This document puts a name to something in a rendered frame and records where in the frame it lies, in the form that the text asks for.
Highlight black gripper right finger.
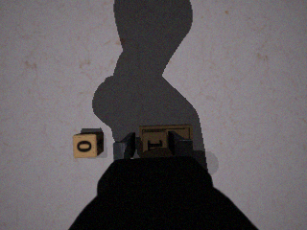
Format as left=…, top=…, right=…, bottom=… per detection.
left=168, top=131, right=193, bottom=157

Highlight tan wooden cube with black digit 0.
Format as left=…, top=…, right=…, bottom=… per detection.
left=73, top=131, right=104, bottom=158

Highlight tan rectangular tray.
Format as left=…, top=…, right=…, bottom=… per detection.
left=139, top=125, right=193, bottom=157

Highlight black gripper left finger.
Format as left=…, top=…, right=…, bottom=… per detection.
left=113, top=132, right=136, bottom=161

